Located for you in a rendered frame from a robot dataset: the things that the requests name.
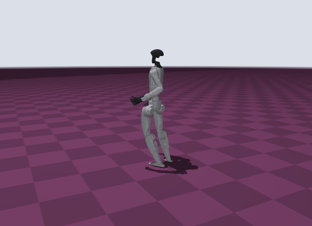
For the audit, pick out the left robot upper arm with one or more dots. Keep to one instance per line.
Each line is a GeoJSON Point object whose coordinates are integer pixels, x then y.
{"type": "Point", "coordinates": [154, 75]}

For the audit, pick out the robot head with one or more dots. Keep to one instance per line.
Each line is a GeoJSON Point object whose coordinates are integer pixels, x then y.
{"type": "Point", "coordinates": [156, 54]}

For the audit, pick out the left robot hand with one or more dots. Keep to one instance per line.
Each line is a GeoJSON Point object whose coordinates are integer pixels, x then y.
{"type": "Point", "coordinates": [136, 100]}

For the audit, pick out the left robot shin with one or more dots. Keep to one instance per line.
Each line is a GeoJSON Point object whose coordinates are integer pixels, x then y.
{"type": "Point", "coordinates": [153, 148]}

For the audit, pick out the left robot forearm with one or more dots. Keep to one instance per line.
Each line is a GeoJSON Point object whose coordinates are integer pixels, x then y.
{"type": "Point", "coordinates": [152, 94]}

